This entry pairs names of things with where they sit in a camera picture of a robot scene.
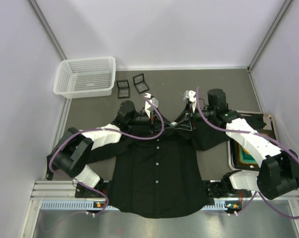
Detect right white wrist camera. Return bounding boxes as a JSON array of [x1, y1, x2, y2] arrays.
[[183, 90, 197, 107]]

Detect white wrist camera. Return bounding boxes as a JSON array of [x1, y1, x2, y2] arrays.
[[144, 93, 158, 117], [183, 90, 197, 107]]

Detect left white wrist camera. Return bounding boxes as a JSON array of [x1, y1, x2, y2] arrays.
[[144, 93, 158, 117]]

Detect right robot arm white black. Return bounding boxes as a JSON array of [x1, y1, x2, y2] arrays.
[[173, 89, 299, 200]]

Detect black box blue brooch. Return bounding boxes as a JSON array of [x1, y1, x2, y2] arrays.
[[116, 80, 130, 99]]

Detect green black mat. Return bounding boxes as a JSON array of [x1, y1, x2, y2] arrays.
[[235, 128, 275, 167]]

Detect black button shirt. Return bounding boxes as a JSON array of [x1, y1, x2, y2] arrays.
[[47, 113, 268, 219]]

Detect grey slotted cable duct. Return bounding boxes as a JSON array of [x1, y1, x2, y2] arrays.
[[41, 200, 241, 211]]

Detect black box gold brooch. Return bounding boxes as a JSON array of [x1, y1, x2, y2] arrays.
[[132, 73, 149, 94]]

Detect white perforated plastic basket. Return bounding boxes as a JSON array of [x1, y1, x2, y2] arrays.
[[53, 56, 116, 99]]

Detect metal tray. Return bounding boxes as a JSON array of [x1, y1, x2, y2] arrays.
[[227, 111, 279, 171]]

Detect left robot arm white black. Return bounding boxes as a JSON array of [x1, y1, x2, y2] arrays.
[[48, 98, 172, 192]]

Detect aluminium rail frame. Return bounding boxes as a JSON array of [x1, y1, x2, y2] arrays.
[[21, 181, 299, 238]]

